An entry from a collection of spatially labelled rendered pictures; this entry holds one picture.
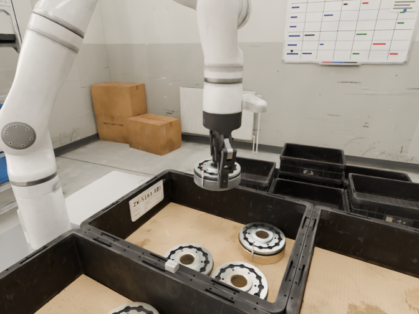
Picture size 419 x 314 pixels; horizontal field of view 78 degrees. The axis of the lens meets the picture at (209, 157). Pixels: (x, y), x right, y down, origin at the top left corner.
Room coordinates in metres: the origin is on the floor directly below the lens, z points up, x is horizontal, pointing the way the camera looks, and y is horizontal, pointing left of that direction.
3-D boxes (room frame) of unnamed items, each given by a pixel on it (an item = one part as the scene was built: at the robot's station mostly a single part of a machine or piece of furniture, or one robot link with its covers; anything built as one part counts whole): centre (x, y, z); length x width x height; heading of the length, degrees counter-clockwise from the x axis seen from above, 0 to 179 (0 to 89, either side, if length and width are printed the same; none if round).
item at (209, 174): (0.52, -0.02, 1.00); 0.10 x 0.10 x 0.01
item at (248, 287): (0.34, -0.05, 0.86); 0.05 x 0.05 x 0.01
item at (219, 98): (0.49, -0.04, 1.17); 0.11 x 0.09 x 0.06; 101
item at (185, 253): (0.39, 0.04, 0.86); 0.05 x 0.05 x 0.01
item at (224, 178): (0.45, -0.03, 1.01); 0.03 x 0.01 x 0.05; 11
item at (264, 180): (1.43, -0.18, 0.37); 0.40 x 0.30 x 0.45; 68
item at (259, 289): (0.34, -0.05, 0.86); 0.10 x 0.10 x 0.01
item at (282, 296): (0.45, 0.01, 0.92); 0.40 x 0.30 x 0.02; 62
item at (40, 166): (0.53, 0.40, 1.05); 0.09 x 0.09 x 0.17; 29
